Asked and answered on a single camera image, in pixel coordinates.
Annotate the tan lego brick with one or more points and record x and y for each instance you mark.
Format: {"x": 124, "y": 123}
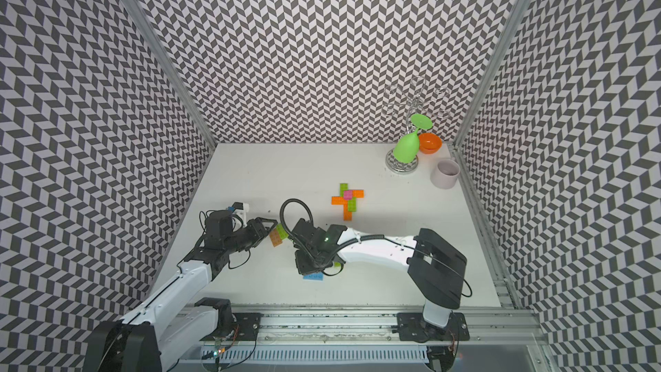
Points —
{"x": 275, "y": 239}

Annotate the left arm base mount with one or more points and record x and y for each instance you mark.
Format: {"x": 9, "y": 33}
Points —
{"x": 230, "y": 325}

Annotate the green lego plate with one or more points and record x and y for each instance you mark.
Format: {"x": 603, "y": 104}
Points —
{"x": 282, "y": 233}

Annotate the aluminium front rail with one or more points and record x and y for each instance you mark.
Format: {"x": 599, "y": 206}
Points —
{"x": 300, "y": 335}

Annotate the grey cup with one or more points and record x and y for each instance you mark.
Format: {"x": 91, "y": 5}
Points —
{"x": 445, "y": 174}

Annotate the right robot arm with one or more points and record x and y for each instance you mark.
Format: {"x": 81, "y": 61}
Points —
{"x": 436, "y": 267}

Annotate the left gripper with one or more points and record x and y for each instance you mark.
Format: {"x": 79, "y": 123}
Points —
{"x": 259, "y": 232}

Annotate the orange plastic bowl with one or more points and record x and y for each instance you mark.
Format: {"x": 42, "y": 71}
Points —
{"x": 429, "y": 143}

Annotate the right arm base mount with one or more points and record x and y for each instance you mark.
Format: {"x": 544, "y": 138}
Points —
{"x": 411, "y": 327}

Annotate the green plastic wine glass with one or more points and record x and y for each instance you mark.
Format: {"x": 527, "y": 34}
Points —
{"x": 407, "y": 147}

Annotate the blue lego plate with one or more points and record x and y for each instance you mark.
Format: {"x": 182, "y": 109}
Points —
{"x": 314, "y": 277}

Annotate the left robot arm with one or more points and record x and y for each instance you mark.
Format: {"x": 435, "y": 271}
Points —
{"x": 152, "y": 337}

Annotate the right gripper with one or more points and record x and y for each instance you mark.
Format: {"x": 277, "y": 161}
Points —
{"x": 303, "y": 269}

